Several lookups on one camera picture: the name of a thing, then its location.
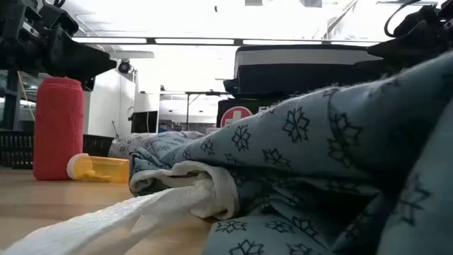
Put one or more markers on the teal patterned folded gown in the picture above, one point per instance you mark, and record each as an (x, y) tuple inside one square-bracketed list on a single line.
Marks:
[(301, 159)]

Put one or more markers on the black computer monitor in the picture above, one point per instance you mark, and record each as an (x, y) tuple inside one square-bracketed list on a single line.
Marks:
[(143, 122)]

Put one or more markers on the black first aid case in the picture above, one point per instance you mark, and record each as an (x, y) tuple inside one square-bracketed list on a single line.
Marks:
[(283, 74)]

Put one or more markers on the pale grey patterned gown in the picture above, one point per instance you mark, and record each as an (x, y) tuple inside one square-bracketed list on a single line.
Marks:
[(141, 143)]

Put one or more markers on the black round wall camera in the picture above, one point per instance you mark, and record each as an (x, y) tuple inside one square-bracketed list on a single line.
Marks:
[(124, 67)]

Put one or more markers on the black first aid kit pouch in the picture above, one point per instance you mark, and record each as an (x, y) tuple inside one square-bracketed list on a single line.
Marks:
[(233, 115)]

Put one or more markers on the red bandage roll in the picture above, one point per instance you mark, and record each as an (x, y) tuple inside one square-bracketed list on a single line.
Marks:
[(58, 131)]

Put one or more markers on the orange pill bottle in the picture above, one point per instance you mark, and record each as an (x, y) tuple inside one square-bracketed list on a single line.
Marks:
[(106, 170)]

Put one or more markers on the black plastic slotted basket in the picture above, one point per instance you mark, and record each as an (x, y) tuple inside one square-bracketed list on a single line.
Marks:
[(16, 148)]

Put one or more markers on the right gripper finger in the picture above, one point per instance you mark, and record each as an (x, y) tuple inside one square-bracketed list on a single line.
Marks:
[(403, 53)]

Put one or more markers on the grey ceiling panel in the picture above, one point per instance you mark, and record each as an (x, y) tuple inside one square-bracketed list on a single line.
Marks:
[(253, 2), (310, 3)]

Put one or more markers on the black background desk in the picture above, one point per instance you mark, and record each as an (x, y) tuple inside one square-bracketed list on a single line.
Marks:
[(207, 93)]

